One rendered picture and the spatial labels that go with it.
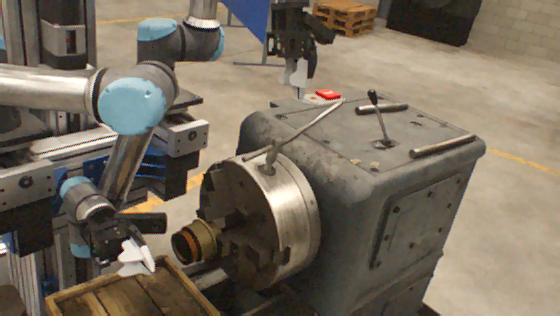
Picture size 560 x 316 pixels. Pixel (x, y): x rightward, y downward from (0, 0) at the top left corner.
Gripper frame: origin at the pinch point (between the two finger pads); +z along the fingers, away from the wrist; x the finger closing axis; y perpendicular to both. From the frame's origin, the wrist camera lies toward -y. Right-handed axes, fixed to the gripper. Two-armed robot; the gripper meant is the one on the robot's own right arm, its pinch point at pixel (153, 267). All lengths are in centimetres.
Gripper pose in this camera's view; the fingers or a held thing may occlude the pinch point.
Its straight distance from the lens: 99.4
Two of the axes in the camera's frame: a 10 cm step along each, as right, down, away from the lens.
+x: 1.4, -8.8, -4.5
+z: 6.5, 4.3, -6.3
